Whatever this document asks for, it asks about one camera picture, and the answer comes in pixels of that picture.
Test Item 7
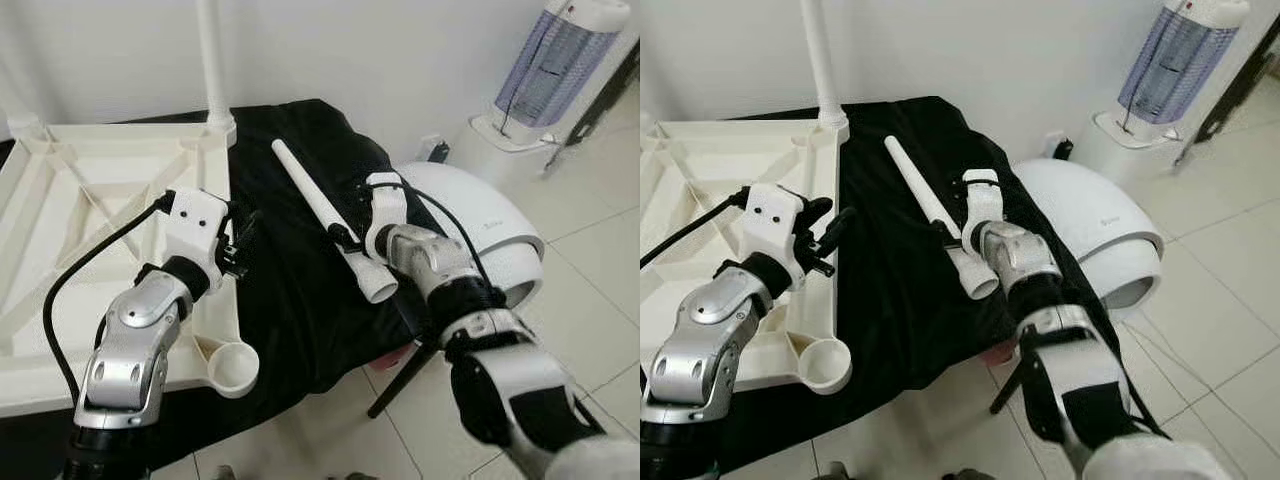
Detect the white plastic table top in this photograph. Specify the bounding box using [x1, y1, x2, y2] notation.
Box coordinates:
[640, 118, 853, 396]
[0, 118, 261, 419]

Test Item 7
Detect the black table cloth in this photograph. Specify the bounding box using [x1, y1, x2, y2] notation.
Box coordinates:
[640, 95, 1121, 476]
[0, 98, 471, 480]

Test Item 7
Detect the white round object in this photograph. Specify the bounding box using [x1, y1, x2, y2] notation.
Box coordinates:
[395, 160, 546, 311]
[1012, 158, 1166, 313]

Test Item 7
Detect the dark brown wooden bar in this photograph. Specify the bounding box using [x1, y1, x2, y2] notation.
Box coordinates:
[1170, 15, 1280, 171]
[545, 40, 641, 176]

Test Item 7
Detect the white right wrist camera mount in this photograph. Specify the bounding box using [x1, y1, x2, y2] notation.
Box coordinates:
[362, 172, 409, 261]
[962, 170, 1004, 251]

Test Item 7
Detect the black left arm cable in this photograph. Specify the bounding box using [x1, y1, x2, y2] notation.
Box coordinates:
[42, 192, 176, 401]
[640, 188, 751, 269]

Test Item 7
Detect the black metal table frame bar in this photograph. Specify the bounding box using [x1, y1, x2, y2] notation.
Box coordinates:
[990, 350, 1031, 416]
[367, 340, 441, 419]

